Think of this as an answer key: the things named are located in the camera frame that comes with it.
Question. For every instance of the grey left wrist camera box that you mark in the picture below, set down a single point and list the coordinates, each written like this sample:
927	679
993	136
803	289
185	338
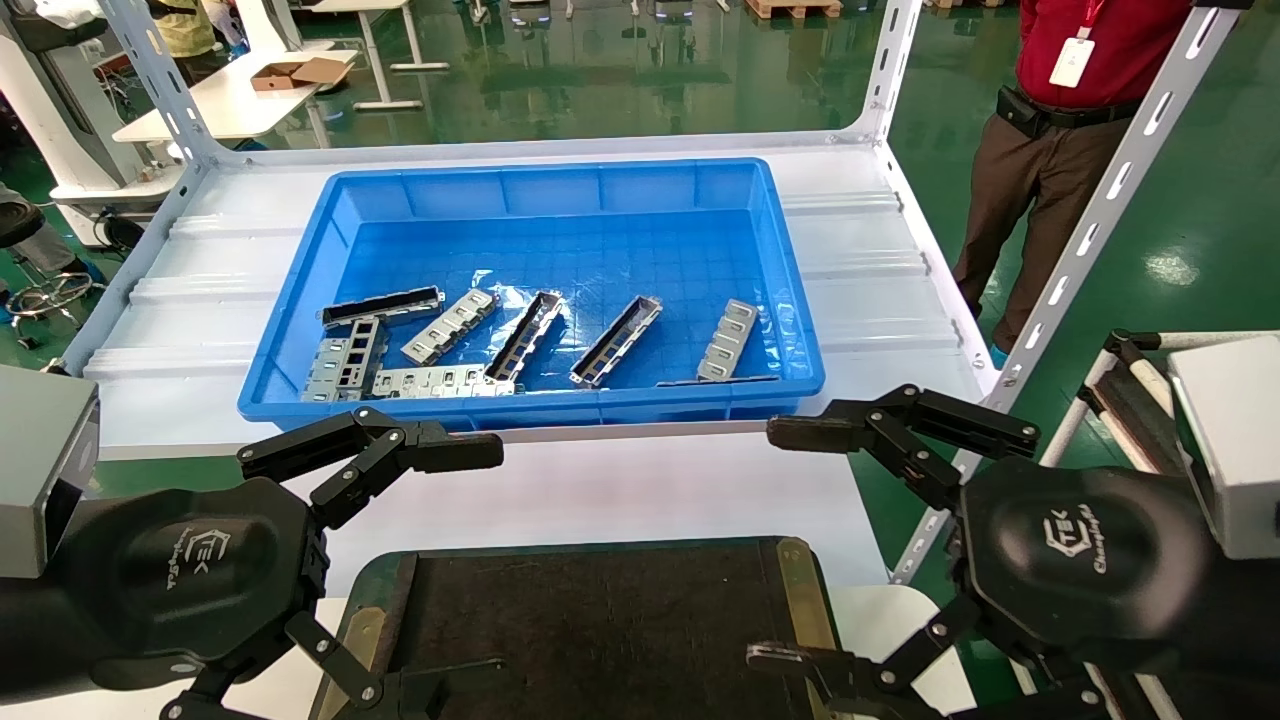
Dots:
40	470

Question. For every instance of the clear plastic film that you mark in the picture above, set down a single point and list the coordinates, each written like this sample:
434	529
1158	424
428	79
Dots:
515	288

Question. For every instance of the short slotted metal bracket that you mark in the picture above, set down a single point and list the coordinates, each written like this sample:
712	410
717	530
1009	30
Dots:
728	340

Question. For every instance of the blue plastic bin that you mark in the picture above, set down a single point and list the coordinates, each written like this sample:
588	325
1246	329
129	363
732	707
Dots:
600	250

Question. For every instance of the white slotted-angle shelf rack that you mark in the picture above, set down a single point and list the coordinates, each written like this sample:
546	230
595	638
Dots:
870	290

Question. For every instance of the dark mobile robot base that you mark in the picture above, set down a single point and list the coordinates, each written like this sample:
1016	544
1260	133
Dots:
530	12
675	10

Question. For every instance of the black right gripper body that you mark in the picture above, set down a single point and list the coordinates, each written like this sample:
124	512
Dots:
1090	560

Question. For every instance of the open cardboard box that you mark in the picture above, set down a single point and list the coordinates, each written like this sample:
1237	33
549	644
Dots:
300	72

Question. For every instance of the white desk with pedestal leg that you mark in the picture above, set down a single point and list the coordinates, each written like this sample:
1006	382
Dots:
372	50

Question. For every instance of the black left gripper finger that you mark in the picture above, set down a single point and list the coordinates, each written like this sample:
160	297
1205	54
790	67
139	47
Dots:
335	660
440	448

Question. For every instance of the black stool with chrome base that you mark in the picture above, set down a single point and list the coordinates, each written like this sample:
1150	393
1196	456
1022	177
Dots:
15	222

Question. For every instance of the channel metal bracket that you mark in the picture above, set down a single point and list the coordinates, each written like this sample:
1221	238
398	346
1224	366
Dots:
525	335
615	342

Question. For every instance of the thin metal strip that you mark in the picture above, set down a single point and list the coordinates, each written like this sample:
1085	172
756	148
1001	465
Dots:
720	381

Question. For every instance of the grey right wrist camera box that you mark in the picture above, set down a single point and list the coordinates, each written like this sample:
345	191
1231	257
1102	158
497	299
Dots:
1235	450

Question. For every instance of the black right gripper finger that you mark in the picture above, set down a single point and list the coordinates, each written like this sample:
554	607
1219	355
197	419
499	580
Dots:
850	675
820	432

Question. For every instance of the white machine housing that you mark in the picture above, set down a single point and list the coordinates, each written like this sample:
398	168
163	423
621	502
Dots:
50	110

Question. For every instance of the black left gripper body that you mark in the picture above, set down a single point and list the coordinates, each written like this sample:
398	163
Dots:
190	575

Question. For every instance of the person in yellow clothes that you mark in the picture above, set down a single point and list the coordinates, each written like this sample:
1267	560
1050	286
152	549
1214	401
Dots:
188	25

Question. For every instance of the black felt-lined container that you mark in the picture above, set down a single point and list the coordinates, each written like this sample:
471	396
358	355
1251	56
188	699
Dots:
600	630

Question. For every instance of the wooden pallet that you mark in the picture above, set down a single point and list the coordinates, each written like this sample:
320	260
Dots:
790	8

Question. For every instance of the long flat slotted metal bracket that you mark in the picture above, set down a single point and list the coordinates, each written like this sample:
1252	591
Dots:
430	382

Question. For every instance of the person in red shirt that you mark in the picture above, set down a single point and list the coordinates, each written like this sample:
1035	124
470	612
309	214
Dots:
1090	40

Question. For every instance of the white pipe cart frame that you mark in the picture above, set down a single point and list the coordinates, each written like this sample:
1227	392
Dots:
1070	420

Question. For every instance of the dark long metal bracket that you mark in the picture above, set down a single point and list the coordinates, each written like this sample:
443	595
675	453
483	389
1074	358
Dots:
385	306

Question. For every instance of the wide perforated metal bracket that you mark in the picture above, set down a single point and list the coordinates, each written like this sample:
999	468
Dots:
330	372

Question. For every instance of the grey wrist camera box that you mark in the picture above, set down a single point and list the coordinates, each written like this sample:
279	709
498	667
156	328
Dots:
40	470
1235	450

